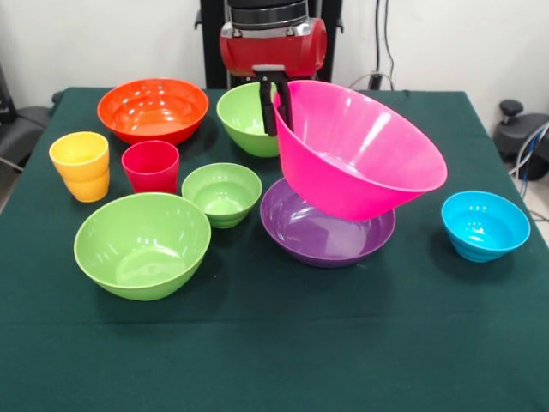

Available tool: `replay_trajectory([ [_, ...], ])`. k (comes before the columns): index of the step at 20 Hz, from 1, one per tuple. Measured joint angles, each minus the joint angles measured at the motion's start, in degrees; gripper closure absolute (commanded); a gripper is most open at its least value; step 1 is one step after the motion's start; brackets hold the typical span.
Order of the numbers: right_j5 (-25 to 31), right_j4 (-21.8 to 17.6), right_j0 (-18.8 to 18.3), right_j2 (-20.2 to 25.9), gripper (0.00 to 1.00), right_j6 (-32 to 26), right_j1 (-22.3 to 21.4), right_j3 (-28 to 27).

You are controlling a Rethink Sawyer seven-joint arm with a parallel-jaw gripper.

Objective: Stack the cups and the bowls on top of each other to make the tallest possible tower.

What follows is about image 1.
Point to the large green bowl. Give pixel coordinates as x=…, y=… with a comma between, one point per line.
x=141, y=244

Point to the purple bowl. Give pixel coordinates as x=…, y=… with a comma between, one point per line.
x=317, y=240

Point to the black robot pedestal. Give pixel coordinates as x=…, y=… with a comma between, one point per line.
x=211, y=51

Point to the red cup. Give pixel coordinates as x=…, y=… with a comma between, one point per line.
x=150, y=171

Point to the medium green bowl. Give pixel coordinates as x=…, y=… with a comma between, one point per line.
x=244, y=124

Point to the black chair with round knob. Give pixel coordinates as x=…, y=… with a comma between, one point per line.
x=514, y=137

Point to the dark green tablecloth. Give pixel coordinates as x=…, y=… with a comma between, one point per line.
x=274, y=343

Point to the small blue bowl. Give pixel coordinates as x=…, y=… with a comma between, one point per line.
x=484, y=227

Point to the yellow cup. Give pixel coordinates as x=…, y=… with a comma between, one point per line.
x=81, y=171

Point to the orange bowl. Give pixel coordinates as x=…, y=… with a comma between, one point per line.
x=152, y=107

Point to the black office chair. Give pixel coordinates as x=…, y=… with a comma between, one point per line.
x=25, y=120

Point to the small ribbed green bowl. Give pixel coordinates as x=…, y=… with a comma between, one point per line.
x=223, y=193

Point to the pink bowl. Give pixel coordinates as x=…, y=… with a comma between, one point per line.
x=343, y=171

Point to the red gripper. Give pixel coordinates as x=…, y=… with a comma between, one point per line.
x=274, y=49

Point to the black plug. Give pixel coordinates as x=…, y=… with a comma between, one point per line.
x=375, y=80

